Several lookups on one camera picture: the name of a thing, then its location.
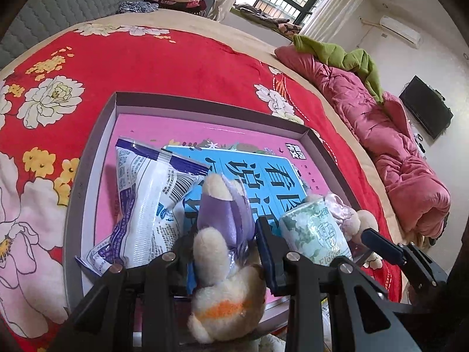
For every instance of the white air conditioner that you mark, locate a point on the white air conditioner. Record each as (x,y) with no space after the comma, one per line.
(399,28)

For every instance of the grey quilted headboard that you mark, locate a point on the grey quilted headboard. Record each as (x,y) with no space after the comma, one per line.
(55,7)

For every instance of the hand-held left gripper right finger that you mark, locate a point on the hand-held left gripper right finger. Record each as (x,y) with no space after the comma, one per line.
(269,264)

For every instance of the cream teddy in pink dress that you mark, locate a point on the cream teddy in pink dress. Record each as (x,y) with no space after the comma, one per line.
(351,216)

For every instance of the beige bed sheet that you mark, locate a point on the beige bed sheet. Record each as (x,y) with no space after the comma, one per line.
(183,20)

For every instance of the black wall television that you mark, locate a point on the black wall television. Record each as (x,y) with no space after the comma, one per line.
(427,108)

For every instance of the shallow grey cardboard box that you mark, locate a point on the shallow grey cardboard box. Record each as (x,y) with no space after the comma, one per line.
(88,161)

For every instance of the pink quilt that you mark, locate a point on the pink quilt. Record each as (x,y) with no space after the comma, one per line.
(384,135)

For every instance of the blankets on windowsill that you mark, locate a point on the blankets on windowsill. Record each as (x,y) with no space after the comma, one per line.
(263,16)

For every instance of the green blanket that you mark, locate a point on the green blanket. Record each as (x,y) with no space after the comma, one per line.
(340,58)

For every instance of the pink and blue printed book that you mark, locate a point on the pink and blue printed book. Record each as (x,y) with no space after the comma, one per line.
(227,135)

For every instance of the large white blue packet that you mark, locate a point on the large white blue packet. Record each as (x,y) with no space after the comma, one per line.
(146,198)

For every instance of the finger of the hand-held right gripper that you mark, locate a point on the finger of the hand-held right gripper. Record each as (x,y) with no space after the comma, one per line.
(381,245)

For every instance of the red floral blanket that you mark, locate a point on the red floral blanket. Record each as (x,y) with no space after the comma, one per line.
(165,62)

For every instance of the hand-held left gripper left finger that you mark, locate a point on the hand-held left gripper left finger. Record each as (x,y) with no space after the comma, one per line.
(161,275)

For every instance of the dark floral cloth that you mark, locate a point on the dark floral cloth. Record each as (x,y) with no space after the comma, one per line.
(137,7)

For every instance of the cream plush rabbit purple ears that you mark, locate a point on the cream plush rabbit purple ears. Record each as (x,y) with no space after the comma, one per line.
(223,293)

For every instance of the small green floral tissue pack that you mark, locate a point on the small green floral tissue pack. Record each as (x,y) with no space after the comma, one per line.
(315,231)

